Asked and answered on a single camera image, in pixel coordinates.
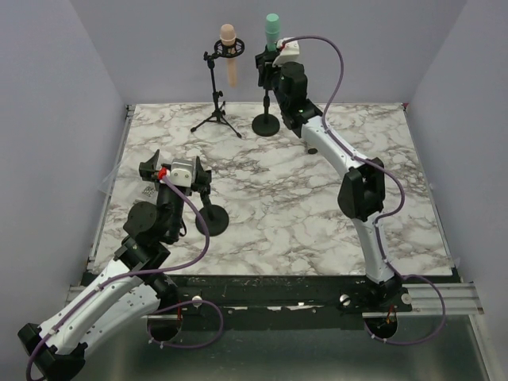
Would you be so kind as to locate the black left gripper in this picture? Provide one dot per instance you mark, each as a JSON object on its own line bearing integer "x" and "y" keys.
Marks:
{"x": 152, "y": 171}

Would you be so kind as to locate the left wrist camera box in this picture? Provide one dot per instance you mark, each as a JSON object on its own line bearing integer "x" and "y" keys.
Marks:
{"x": 182, "y": 172}

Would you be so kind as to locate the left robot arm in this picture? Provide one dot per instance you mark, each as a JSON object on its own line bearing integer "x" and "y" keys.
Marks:
{"x": 133, "y": 283}

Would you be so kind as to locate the black round-base stand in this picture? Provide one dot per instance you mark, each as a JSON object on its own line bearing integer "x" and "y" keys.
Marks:
{"x": 215, "y": 217}
{"x": 265, "y": 124}

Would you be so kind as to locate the pink microphone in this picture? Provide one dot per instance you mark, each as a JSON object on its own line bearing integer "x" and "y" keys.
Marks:
{"x": 228, "y": 39}

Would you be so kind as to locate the green microphone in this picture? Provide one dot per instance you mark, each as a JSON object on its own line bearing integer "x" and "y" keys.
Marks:
{"x": 272, "y": 31}

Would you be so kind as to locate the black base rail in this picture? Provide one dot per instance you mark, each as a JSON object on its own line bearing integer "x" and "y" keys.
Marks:
{"x": 168, "y": 312}

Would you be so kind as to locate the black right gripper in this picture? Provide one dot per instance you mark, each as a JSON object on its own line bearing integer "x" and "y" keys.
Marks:
{"x": 265, "y": 69}

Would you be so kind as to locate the clear plastic bag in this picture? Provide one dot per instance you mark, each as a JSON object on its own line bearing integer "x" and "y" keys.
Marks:
{"x": 124, "y": 181}

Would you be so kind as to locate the black tripod microphone stand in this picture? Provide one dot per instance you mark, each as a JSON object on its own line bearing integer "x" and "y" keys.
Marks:
{"x": 218, "y": 115}

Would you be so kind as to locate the aluminium frame rail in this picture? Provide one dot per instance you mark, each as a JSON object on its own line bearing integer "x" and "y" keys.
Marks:
{"x": 414, "y": 299}

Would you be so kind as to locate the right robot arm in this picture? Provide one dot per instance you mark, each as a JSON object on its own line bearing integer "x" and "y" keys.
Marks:
{"x": 363, "y": 190}

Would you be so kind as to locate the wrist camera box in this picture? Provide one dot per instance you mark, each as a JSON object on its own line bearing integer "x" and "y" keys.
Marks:
{"x": 287, "y": 50}
{"x": 182, "y": 172}

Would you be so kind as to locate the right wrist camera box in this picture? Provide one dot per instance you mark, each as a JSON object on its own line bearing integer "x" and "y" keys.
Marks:
{"x": 287, "y": 50}

